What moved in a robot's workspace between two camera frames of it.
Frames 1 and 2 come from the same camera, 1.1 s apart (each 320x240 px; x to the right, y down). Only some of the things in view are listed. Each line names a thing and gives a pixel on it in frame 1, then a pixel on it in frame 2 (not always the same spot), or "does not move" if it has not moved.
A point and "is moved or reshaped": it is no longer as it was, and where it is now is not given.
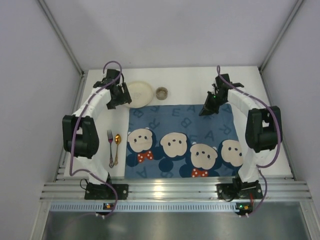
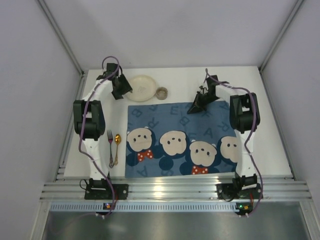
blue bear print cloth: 175,141 does not move
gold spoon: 117,140 does not move
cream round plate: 141,93 is moved or reshaped
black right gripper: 213,104 → 203,99
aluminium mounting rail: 72,188 does not move
